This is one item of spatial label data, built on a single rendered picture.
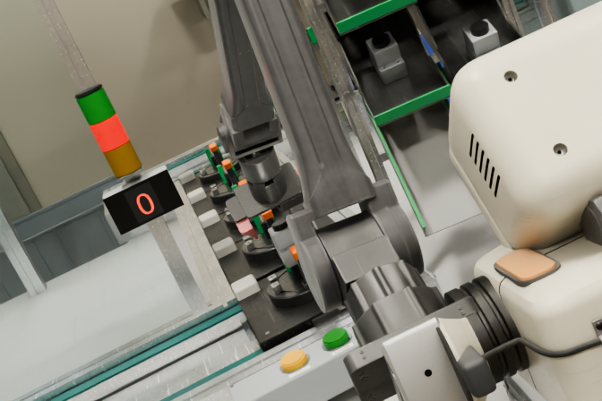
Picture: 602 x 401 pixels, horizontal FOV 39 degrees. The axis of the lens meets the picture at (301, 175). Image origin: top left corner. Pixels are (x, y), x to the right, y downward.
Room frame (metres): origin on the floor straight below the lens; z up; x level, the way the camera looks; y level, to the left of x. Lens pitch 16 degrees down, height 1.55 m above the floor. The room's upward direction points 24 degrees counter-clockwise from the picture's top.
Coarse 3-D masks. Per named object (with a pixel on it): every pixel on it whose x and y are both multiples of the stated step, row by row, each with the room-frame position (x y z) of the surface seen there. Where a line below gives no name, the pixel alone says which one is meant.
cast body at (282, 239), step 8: (272, 224) 1.36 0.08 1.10; (280, 224) 1.34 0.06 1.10; (272, 232) 1.35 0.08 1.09; (280, 232) 1.34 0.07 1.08; (288, 232) 1.34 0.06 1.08; (272, 240) 1.37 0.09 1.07; (280, 240) 1.33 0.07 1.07; (288, 240) 1.34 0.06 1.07; (280, 248) 1.33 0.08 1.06; (288, 248) 1.33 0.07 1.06; (280, 256) 1.35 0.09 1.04; (288, 256) 1.32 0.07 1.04; (288, 264) 1.32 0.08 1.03; (296, 264) 1.32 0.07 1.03
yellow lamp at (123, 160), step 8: (128, 144) 1.44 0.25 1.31; (104, 152) 1.44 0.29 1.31; (112, 152) 1.42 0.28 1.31; (120, 152) 1.42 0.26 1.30; (128, 152) 1.43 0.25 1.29; (112, 160) 1.43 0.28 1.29; (120, 160) 1.42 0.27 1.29; (128, 160) 1.43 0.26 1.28; (136, 160) 1.44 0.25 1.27; (112, 168) 1.43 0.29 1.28; (120, 168) 1.42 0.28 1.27; (128, 168) 1.42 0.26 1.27; (136, 168) 1.43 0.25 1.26; (120, 176) 1.43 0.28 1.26
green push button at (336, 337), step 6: (336, 330) 1.15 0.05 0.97; (342, 330) 1.14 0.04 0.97; (324, 336) 1.15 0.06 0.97; (330, 336) 1.14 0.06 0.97; (336, 336) 1.14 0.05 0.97; (342, 336) 1.13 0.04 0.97; (348, 336) 1.14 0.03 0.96; (324, 342) 1.13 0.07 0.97; (330, 342) 1.13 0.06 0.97; (336, 342) 1.12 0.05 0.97; (342, 342) 1.12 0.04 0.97; (330, 348) 1.13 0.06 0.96
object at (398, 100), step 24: (384, 24) 1.54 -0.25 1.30; (408, 24) 1.46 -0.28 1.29; (360, 48) 1.51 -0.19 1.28; (408, 48) 1.45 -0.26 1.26; (360, 72) 1.45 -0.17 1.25; (408, 72) 1.40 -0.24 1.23; (432, 72) 1.38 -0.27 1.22; (384, 96) 1.37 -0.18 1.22; (408, 96) 1.35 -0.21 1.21; (432, 96) 1.30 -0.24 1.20; (384, 120) 1.31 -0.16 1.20
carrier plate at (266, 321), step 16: (240, 304) 1.40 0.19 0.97; (256, 304) 1.37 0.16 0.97; (272, 304) 1.34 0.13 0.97; (304, 304) 1.29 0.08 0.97; (256, 320) 1.30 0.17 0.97; (272, 320) 1.28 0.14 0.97; (288, 320) 1.25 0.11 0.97; (304, 320) 1.23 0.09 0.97; (256, 336) 1.25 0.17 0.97; (272, 336) 1.23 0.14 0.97; (288, 336) 1.23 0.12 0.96
